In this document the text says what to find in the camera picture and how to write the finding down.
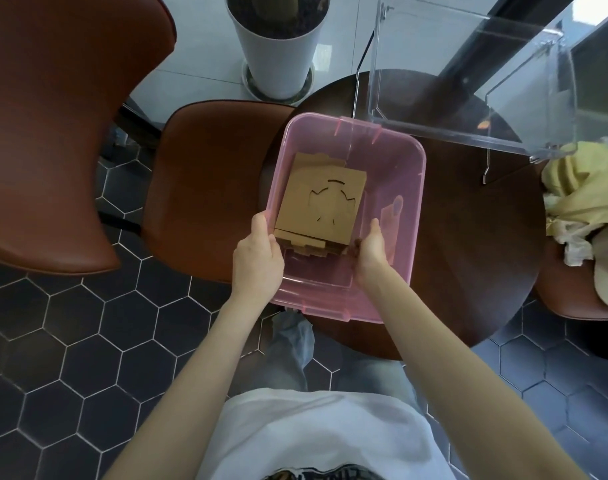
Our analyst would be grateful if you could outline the person's right hand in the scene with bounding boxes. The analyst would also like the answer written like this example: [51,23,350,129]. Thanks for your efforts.
[353,218,388,291]

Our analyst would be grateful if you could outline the person's left hand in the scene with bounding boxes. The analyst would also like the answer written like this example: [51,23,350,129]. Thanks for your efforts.
[232,212,286,301]

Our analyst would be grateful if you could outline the brown notched cardboard sheet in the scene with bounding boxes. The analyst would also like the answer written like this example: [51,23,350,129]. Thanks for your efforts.
[275,152,349,259]

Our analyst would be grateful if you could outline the brown cardboard sheet with cutout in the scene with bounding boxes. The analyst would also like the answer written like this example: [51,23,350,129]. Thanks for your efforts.
[274,165,369,246]

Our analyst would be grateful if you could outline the person's right forearm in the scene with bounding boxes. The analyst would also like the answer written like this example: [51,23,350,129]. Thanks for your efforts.
[356,272,592,480]

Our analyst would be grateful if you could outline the person's left forearm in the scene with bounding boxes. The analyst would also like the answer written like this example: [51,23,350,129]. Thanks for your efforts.
[102,287,274,480]

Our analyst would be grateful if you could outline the pink translucent plastic bin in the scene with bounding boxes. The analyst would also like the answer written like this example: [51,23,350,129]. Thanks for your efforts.
[261,112,428,325]

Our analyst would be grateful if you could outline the grey blue jeans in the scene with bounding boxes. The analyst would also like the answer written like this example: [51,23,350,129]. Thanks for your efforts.
[260,312,429,414]

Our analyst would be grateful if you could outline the white pot saucer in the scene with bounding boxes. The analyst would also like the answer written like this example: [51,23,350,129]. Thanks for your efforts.
[241,62,315,102]

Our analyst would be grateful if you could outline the white t-shirt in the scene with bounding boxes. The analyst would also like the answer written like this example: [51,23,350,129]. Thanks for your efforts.
[194,389,458,480]

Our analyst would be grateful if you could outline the white tall plant pot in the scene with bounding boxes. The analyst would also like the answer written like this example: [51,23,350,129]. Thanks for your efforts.
[225,0,331,94]

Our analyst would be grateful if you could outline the clear acrylic box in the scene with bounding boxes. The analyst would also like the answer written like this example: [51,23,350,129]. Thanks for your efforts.
[351,0,581,186]

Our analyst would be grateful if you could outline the white plastic bag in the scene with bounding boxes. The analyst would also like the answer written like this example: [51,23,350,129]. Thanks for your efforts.
[553,219,596,268]

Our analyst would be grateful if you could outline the yellow cloth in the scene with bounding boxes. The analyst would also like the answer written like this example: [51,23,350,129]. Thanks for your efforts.
[541,137,608,236]

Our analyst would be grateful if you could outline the large brown leather chair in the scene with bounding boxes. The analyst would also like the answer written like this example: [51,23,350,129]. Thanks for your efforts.
[0,0,178,276]

